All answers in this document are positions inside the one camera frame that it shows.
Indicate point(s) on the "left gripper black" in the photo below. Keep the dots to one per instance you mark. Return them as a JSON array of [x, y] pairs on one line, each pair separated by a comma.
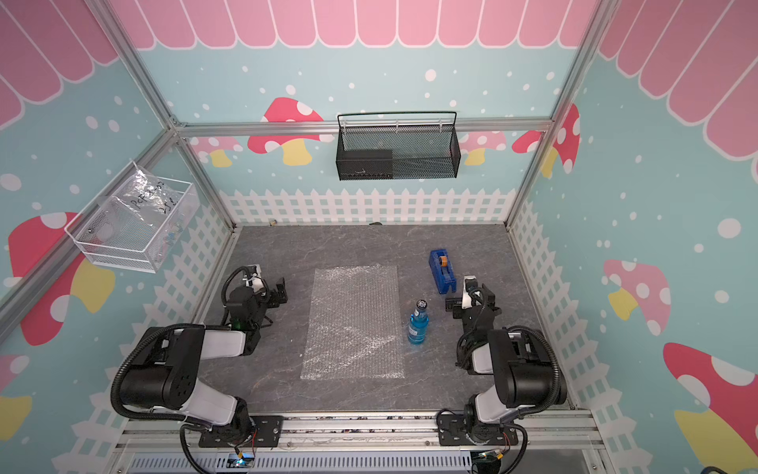
[[274, 293]]

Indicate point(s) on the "clear bubble wrap sheet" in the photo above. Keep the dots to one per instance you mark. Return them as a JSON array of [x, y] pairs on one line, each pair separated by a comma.
[[355, 325]]

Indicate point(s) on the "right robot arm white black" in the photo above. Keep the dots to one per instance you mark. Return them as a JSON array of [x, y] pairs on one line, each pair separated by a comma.
[[524, 368]]

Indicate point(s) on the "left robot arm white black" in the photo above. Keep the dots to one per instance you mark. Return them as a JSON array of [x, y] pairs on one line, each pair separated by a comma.
[[159, 379]]

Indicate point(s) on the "clear plastic bag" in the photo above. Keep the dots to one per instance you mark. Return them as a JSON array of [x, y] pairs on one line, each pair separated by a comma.
[[144, 203]]

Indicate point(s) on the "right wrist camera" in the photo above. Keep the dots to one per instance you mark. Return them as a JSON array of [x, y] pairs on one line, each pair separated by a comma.
[[470, 292]]

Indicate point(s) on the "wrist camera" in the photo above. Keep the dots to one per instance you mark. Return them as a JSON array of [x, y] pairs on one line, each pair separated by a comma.
[[470, 292], [253, 279]]

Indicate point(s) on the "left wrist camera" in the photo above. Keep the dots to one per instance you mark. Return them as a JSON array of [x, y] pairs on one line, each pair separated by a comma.
[[253, 279]]

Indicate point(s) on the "black wire mesh basket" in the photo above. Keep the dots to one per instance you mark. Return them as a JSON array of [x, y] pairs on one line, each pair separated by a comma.
[[398, 146]]

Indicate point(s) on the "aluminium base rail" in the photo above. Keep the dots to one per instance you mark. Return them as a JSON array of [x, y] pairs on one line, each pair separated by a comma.
[[373, 431]]

